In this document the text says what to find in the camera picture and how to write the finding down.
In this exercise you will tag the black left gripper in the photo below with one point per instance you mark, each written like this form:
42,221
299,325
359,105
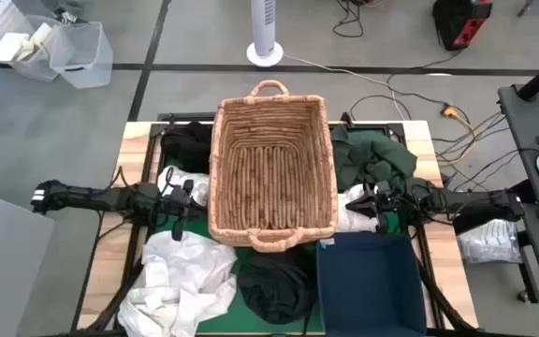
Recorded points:
176,208

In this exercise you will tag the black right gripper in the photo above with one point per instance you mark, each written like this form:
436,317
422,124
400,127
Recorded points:
391,206

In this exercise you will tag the white lace-trimmed garment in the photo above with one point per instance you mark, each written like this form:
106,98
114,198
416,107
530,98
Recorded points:
351,224

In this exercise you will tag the small white garment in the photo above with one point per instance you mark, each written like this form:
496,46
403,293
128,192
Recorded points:
199,185

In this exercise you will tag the dark green garment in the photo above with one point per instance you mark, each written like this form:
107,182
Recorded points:
372,154

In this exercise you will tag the large white shirt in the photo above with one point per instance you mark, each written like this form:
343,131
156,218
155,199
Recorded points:
180,281

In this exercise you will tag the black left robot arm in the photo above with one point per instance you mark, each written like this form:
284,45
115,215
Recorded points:
91,199

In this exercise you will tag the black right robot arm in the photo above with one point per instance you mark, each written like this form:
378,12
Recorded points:
466,203

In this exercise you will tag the black crumpled garment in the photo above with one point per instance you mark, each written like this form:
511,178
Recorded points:
274,290
187,150

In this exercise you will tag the woven wicker basket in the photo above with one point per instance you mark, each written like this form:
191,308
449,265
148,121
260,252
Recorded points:
274,187

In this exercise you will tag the navy blue fabric bin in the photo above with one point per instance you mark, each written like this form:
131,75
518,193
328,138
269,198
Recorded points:
372,290

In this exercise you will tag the yellow power plug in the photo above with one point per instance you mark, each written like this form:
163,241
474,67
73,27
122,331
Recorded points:
449,111

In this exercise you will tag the clear bag with papers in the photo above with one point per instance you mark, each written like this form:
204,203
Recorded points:
489,241

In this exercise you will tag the green table mat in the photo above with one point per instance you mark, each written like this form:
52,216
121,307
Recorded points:
255,323

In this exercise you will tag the dark grey side table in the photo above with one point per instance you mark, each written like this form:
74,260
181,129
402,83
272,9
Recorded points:
531,121

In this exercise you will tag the empty clear plastic bin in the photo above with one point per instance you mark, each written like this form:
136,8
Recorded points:
82,61

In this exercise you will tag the white tower fan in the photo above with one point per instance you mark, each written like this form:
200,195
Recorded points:
264,28

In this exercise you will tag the grey flat panel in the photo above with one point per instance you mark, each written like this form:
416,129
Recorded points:
7,271

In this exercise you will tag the black and red case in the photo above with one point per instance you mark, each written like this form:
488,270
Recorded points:
452,23

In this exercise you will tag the clear plastic bin with contents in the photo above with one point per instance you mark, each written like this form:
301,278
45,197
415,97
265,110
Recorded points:
31,70

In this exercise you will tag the white foam block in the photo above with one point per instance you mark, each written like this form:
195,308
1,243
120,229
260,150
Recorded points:
10,47

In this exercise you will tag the black frame clamp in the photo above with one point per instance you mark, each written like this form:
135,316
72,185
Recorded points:
346,118

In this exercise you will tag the black aluminium table frame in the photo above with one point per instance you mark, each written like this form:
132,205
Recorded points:
190,116

